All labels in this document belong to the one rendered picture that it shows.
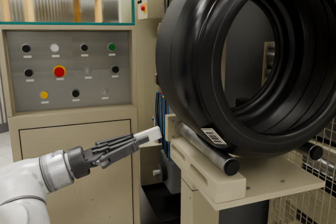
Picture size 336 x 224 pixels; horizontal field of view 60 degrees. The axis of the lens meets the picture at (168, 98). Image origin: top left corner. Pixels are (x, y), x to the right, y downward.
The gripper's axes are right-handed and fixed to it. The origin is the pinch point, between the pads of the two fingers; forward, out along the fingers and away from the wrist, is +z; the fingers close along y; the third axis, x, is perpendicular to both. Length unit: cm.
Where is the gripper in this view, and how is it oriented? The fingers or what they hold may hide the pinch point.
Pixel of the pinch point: (147, 136)
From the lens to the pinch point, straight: 77.3
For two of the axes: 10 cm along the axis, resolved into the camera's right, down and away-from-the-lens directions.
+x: 2.4, 9.3, 2.9
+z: 9.1, -3.2, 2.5
